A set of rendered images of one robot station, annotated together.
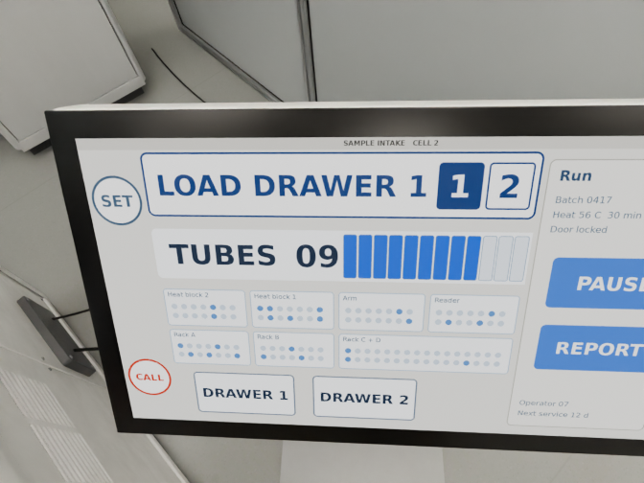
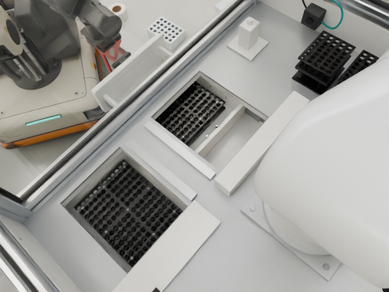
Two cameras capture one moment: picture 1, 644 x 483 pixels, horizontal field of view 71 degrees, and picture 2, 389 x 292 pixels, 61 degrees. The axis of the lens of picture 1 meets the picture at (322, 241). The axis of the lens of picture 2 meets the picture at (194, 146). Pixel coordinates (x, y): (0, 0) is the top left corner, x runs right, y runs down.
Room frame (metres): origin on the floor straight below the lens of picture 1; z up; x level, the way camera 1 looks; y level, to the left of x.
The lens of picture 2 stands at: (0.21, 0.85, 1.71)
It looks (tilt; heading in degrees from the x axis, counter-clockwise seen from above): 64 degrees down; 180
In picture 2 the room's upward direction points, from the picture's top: 9 degrees counter-clockwise
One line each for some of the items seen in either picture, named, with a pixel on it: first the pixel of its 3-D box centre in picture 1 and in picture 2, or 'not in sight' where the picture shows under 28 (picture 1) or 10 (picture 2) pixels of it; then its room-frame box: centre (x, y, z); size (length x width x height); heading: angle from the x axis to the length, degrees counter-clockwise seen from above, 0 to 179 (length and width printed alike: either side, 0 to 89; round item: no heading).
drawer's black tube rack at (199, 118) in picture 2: not in sight; (178, 107); (-0.33, 0.82, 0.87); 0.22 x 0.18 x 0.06; 40
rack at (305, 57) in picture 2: not in sight; (322, 63); (-0.32, 1.21, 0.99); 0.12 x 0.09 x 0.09; 130
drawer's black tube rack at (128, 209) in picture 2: not in sight; (131, 212); (-0.04, 0.65, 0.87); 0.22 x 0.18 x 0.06; 40
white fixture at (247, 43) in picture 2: not in sight; (248, 32); (-0.46, 1.05, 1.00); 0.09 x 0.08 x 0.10; 40
